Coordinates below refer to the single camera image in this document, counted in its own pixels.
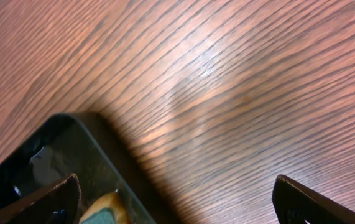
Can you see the yellow green sponge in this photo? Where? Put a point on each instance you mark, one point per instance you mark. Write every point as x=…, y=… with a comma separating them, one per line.
x=107, y=209

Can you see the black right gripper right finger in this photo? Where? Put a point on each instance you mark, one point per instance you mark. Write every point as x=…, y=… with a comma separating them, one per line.
x=295, y=203

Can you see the black water tray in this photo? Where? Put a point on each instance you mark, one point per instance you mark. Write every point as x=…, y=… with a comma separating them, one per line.
x=85, y=145

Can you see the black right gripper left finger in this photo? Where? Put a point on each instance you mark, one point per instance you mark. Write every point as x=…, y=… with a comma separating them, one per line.
x=56, y=203

